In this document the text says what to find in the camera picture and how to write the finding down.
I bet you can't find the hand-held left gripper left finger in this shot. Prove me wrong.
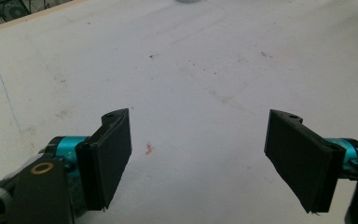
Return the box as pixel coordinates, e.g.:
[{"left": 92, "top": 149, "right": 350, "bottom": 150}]
[{"left": 38, "top": 107, "right": 133, "bottom": 212}]

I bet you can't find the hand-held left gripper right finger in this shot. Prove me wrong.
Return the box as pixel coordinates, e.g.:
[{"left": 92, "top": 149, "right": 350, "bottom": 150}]
[{"left": 263, "top": 108, "right": 358, "bottom": 214}]

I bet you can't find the dark equipment beyond table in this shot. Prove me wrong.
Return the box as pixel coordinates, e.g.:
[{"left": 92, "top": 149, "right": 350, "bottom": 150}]
[{"left": 0, "top": 0, "right": 75, "bottom": 31}]

